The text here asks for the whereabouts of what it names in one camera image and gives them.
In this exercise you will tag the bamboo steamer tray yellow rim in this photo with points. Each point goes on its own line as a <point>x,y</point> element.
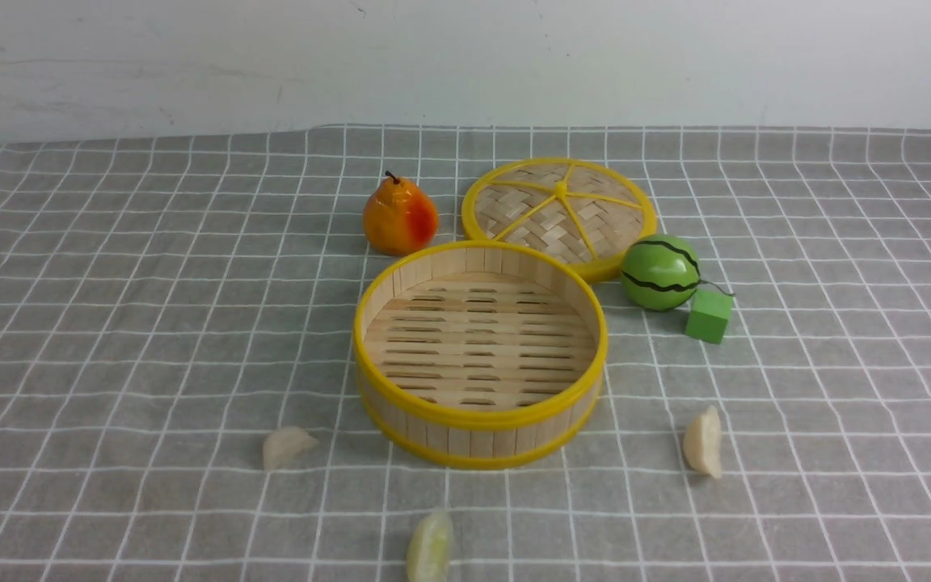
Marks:
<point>480,355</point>

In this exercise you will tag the green toy watermelon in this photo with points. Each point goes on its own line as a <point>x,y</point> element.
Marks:
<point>660,272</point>

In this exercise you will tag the green cube block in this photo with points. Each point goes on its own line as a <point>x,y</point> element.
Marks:
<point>709,315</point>

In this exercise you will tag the orange toy pear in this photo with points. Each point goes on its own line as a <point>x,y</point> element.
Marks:
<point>399,219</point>

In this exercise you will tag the white dumpling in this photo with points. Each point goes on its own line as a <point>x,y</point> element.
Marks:
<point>701,443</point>
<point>281,447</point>

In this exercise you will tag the woven bamboo steamer lid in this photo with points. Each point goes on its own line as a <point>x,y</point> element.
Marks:
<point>580,213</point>

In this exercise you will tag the yellowish dumpling front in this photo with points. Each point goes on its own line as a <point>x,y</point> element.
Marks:
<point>429,553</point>

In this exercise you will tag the grey checked tablecloth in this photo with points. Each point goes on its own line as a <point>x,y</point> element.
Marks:
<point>167,304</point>

